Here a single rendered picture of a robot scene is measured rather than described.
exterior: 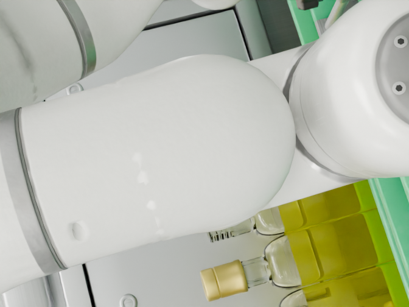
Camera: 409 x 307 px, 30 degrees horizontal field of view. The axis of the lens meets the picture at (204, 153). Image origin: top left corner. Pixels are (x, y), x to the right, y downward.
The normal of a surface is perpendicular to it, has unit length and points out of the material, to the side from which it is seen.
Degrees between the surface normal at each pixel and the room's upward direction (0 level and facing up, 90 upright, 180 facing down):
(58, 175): 87
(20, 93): 117
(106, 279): 90
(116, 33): 110
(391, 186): 90
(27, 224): 88
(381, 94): 58
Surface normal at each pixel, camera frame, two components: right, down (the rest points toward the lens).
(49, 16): 0.40, -0.22
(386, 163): -0.32, 0.91
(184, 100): -0.07, -0.53
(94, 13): 0.55, 0.03
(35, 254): 0.24, 0.70
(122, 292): 0.04, -0.25
